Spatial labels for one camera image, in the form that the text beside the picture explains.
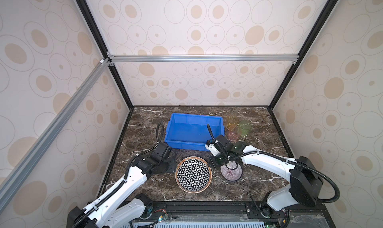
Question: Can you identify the flower pattern orange rim plate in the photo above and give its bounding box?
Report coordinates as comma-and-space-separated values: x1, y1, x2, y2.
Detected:
175, 156, 212, 194

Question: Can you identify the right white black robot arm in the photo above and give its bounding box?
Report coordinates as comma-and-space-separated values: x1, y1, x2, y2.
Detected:
205, 135, 341, 217

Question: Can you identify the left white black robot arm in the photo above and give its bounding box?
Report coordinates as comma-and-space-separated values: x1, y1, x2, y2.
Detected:
66, 142, 172, 228

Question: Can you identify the blue plastic bin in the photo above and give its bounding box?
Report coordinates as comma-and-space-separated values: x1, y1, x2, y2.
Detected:
165, 113, 224, 151

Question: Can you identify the pink translucent cup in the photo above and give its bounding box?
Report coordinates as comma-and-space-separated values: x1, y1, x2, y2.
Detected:
228, 129, 240, 142

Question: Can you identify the purple striped small bowl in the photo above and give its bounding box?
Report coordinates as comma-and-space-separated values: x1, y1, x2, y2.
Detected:
220, 161, 242, 182

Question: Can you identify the green translucent cup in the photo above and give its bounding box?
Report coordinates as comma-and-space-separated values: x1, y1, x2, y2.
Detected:
238, 119, 252, 137

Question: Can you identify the yellow translucent cup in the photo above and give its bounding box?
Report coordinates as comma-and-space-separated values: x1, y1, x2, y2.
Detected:
225, 115, 239, 131

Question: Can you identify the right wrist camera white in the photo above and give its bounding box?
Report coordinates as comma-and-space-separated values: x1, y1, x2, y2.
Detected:
205, 140, 219, 157

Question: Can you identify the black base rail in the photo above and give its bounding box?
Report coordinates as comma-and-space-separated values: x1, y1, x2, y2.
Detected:
78, 200, 336, 228

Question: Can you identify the horizontal aluminium back rail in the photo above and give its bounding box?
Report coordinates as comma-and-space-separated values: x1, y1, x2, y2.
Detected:
110, 54, 299, 62

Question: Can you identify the left diagonal aluminium rail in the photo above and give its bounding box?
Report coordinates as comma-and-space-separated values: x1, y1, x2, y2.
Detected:
1, 57, 111, 212

